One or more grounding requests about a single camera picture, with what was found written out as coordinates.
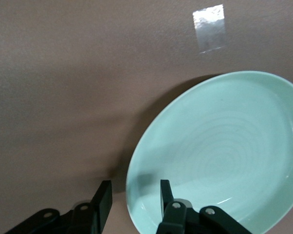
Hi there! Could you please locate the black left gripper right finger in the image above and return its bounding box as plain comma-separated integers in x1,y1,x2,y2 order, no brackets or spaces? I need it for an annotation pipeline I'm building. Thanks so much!
157,179,253,234

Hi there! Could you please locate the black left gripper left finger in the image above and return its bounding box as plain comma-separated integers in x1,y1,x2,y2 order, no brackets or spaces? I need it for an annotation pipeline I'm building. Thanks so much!
5,180,113,234

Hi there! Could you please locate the pale green round plate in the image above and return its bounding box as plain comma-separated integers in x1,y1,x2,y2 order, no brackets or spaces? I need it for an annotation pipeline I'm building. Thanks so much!
125,70,293,234

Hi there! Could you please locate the small tape patch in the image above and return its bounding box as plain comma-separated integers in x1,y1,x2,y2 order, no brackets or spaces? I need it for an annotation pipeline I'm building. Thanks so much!
192,4,226,54

